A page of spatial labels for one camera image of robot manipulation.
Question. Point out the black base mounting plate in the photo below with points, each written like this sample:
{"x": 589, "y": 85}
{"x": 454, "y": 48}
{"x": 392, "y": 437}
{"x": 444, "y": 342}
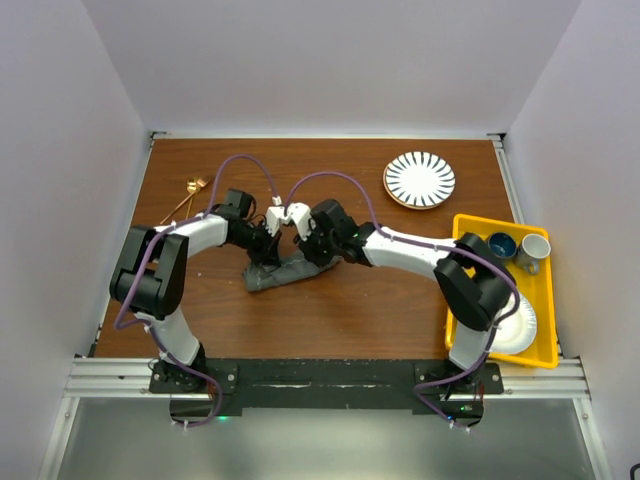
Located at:
{"x": 244, "y": 384}

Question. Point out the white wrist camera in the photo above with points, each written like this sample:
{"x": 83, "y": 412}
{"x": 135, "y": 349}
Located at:
{"x": 299, "y": 215}
{"x": 275, "y": 218}

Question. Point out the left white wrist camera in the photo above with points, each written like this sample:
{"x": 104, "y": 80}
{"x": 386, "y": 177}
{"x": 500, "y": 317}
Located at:
{"x": 275, "y": 218}

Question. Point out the white grey mug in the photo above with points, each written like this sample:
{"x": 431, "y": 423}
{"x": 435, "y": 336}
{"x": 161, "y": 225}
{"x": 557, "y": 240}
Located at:
{"x": 533, "y": 249}

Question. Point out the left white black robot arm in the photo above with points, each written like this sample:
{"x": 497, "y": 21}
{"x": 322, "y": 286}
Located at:
{"x": 150, "y": 274}

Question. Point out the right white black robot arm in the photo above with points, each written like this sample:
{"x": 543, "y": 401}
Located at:
{"x": 479, "y": 292}

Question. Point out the gold spoon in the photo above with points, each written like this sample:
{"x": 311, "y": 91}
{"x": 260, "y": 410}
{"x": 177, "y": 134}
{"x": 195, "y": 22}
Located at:
{"x": 182, "y": 202}

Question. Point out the white paper plate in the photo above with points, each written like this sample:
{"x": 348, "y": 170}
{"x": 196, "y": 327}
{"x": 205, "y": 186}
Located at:
{"x": 517, "y": 332}

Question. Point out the striped blue white plate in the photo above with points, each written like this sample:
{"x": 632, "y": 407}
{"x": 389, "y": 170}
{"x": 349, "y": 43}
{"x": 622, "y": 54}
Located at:
{"x": 419, "y": 180}

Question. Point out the grey cloth napkin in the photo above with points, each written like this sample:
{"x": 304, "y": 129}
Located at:
{"x": 293, "y": 268}

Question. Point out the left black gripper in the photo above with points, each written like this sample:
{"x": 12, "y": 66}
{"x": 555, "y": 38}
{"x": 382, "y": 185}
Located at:
{"x": 268, "y": 254}

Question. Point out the gold fork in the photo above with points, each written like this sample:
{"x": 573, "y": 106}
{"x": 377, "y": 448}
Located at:
{"x": 204, "y": 182}

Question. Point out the dark blue mug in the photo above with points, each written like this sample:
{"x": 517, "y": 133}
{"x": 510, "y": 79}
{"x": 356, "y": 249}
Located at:
{"x": 502, "y": 245}

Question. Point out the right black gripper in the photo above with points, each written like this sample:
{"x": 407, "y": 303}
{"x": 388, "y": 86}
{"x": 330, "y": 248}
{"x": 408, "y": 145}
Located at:
{"x": 307, "y": 248}

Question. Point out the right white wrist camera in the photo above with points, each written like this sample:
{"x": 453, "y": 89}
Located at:
{"x": 299, "y": 215}

